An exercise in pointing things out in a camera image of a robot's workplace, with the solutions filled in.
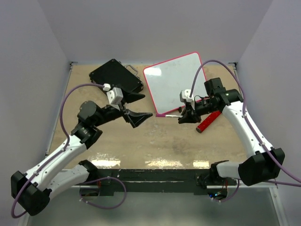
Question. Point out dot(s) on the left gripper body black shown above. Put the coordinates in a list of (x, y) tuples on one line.
[(110, 113)]

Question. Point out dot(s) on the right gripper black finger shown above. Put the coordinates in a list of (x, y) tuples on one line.
[(189, 115), (187, 105)]

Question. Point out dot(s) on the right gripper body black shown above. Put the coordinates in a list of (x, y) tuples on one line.
[(206, 108)]

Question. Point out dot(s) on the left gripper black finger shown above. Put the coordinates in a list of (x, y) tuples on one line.
[(132, 97), (136, 119)]

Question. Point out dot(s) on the purple capped whiteboard marker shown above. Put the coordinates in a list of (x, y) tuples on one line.
[(168, 116)]

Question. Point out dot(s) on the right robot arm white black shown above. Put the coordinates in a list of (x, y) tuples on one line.
[(263, 160)]

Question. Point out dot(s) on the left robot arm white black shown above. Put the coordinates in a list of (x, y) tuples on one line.
[(35, 188)]

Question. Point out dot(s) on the red cylindrical eraser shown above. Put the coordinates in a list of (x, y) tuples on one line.
[(207, 121)]

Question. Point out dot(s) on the black hard case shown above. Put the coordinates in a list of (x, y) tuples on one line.
[(117, 75)]

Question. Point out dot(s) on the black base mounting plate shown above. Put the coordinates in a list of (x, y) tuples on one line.
[(196, 181)]

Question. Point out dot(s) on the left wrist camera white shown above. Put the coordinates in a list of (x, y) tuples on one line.
[(114, 94)]

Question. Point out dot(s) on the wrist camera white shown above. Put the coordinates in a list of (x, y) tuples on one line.
[(114, 94), (186, 96)]

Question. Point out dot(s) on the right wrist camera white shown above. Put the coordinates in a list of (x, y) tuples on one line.
[(186, 96)]

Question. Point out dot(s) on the whiteboard with pink frame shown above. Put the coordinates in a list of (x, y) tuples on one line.
[(165, 81)]

